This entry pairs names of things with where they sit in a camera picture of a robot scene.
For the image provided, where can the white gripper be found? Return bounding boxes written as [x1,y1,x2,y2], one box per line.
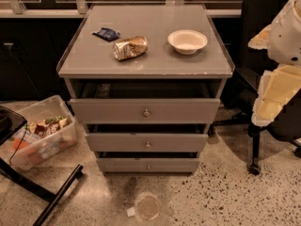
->
[251,64,301,127]

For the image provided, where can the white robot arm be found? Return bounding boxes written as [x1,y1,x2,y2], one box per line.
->
[248,0,301,127]

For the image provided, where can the grey drawer cabinet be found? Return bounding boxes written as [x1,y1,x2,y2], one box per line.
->
[55,4,236,175]

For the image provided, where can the dark object in top drawer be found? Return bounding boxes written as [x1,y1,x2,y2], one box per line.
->
[95,84,110,98]

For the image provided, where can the grey top drawer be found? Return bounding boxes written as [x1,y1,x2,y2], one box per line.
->
[71,82,219,124]

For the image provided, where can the black office chair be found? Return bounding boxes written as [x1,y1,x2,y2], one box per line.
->
[221,0,301,175]

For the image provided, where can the white paper bowl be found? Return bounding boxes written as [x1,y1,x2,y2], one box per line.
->
[167,30,208,56]

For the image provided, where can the crushed gold chip bag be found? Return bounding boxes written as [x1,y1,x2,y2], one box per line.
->
[113,36,148,61]

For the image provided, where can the blue snack packet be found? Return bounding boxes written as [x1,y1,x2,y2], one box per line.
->
[93,27,119,41]

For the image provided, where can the clear plastic storage bin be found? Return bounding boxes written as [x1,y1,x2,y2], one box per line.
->
[5,95,77,170]

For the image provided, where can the snack items in bin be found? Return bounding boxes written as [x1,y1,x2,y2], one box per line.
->
[12,116,69,150]

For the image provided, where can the black table stand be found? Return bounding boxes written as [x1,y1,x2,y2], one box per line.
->
[0,106,83,226]

